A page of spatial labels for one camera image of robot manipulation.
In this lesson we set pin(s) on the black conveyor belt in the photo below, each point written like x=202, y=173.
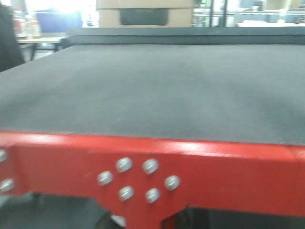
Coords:
x=234, y=84

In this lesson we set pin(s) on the cardboard box with cutout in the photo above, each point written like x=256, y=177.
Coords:
x=145, y=13

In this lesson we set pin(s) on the white background table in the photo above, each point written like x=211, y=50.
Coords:
x=35, y=44

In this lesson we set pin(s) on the blue partition panel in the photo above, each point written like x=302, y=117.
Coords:
x=57, y=22

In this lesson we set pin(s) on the silver frame bolt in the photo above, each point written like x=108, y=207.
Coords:
x=172, y=182
x=126, y=193
x=6, y=185
x=104, y=178
x=150, y=166
x=124, y=164
x=3, y=155
x=152, y=195

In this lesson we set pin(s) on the red conveyor frame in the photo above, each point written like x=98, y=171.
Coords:
x=245, y=177

